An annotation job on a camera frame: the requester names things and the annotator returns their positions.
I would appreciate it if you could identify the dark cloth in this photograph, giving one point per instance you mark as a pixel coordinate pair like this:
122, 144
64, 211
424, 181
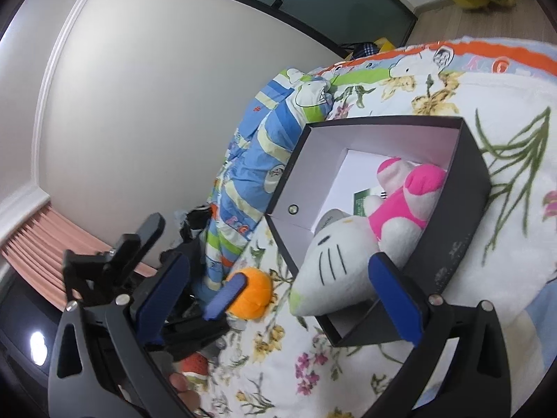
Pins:
196, 222

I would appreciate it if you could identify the dark plaid bag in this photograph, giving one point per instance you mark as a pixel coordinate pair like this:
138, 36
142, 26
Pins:
359, 51

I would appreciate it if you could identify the pink curtain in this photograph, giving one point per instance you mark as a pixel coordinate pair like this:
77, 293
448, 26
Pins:
43, 235

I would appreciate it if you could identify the red textured object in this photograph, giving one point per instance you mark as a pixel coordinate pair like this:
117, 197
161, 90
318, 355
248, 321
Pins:
195, 363

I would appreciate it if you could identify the orange plush toy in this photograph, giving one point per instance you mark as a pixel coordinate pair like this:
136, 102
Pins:
254, 291

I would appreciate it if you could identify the green medicine box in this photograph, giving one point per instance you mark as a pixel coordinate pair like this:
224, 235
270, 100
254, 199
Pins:
363, 202

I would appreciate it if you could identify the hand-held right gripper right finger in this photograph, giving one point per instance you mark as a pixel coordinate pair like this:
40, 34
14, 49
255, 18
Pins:
396, 296

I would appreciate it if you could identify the blue striped cartoon quilt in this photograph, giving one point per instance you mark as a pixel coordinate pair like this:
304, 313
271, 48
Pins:
256, 161

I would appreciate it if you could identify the white floral bed sheet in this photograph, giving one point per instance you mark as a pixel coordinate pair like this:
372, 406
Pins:
304, 357

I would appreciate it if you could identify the black cardboard box white inside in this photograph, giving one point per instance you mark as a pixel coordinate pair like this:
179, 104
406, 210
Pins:
461, 209

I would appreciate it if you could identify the white cat plush pink outfit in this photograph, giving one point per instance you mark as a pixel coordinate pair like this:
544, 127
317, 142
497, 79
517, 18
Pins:
330, 261

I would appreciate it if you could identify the person's left hand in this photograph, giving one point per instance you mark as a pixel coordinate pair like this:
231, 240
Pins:
185, 394

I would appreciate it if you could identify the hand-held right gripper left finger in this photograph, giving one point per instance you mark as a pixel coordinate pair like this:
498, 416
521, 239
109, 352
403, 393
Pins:
167, 287

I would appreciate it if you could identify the yellow box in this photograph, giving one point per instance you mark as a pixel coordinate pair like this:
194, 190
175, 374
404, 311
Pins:
384, 43

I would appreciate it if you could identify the orange-edged cartoon bed sheet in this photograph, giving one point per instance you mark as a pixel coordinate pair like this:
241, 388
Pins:
478, 52

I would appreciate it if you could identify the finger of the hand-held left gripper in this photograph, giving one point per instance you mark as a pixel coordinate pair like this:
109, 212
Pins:
224, 298
130, 252

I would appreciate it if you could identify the dark glass window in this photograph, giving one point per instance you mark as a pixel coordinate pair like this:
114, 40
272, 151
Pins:
17, 313

